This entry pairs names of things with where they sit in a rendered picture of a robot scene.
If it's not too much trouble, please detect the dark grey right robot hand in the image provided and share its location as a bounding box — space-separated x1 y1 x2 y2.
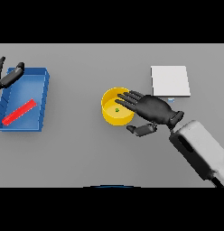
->
115 90 185 138

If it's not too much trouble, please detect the red beaker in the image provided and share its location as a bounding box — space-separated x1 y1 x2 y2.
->
1 98 38 126

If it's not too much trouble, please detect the yellow bowl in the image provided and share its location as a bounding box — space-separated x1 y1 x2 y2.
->
100 87 135 126

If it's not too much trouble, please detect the blue tray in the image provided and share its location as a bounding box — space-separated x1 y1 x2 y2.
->
0 67 51 133

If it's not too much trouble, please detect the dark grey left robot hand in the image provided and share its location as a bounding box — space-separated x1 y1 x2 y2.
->
0 56 25 95

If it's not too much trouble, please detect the pale square measuring scale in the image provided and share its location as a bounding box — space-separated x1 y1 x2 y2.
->
150 65 191 103

